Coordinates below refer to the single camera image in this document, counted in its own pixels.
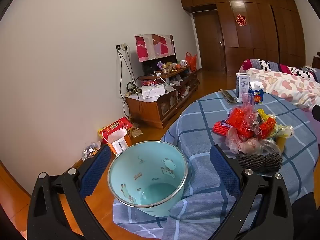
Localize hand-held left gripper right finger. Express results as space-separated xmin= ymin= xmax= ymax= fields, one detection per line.
xmin=209 ymin=144 xmax=294 ymax=240

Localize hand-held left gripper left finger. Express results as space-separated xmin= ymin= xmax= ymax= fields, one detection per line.
xmin=27 ymin=144 xmax=112 ymax=240

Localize light blue enamel basin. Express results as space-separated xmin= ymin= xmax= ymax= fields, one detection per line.
xmin=107 ymin=140 xmax=188 ymax=217

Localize purple plastic bag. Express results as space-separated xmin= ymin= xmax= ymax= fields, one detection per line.
xmin=252 ymin=112 xmax=268 ymax=133

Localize clear bag of scraps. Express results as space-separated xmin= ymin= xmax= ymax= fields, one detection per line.
xmin=82 ymin=142 xmax=102 ymax=161

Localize grey yarn bundle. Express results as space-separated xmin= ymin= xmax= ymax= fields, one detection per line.
xmin=236 ymin=152 xmax=283 ymax=172

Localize white paper bag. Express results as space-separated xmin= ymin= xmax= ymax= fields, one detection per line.
xmin=107 ymin=128 xmax=130 ymax=155

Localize pile of bagged snacks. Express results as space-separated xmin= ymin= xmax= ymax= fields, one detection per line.
xmin=257 ymin=109 xmax=294 ymax=140

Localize orange red knitted cloth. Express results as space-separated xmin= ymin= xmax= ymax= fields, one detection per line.
xmin=212 ymin=121 xmax=232 ymax=137

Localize red cardboard box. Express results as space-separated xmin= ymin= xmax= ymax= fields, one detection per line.
xmin=97 ymin=117 xmax=133 ymax=145

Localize blue plaid tablecloth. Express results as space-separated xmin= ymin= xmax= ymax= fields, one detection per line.
xmin=112 ymin=90 xmax=319 ymax=240

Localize blue drink carton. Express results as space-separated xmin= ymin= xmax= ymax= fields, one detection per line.
xmin=247 ymin=81 xmax=265 ymax=105

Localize silver foil strip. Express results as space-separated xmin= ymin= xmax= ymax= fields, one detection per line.
xmin=219 ymin=89 xmax=238 ymax=104

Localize white milk carton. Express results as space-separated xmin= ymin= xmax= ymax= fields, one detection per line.
xmin=236 ymin=73 xmax=251 ymax=103

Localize wooden television cabinet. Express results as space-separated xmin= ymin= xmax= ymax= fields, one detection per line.
xmin=124 ymin=66 xmax=200 ymax=129

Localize person's dark clothing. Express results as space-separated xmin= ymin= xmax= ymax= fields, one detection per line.
xmin=291 ymin=192 xmax=320 ymax=240

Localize wooden wardrobe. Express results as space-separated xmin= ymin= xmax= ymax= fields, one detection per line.
xmin=179 ymin=0 xmax=312 ymax=67

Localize white cardboard box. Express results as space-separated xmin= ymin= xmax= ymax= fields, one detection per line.
xmin=138 ymin=84 xmax=167 ymax=100

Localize orange plastic bag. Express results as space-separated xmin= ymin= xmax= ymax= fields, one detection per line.
xmin=185 ymin=52 xmax=198 ymax=72

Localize black television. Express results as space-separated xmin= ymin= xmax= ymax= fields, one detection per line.
xmin=141 ymin=55 xmax=177 ymax=77

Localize red paper decoration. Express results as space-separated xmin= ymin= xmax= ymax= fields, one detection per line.
xmin=236 ymin=14 xmax=248 ymax=27

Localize dark wooden door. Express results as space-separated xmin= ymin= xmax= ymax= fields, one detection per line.
xmin=194 ymin=10 xmax=227 ymax=72

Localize red pink television cover cloth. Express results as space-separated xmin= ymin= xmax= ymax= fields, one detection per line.
xmin=134 ymin=34 xmax=175 ymax=62

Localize hanging power cables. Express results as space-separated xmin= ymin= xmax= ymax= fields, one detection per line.
xmin=117 ymin=47 xmax=142 ymax=120

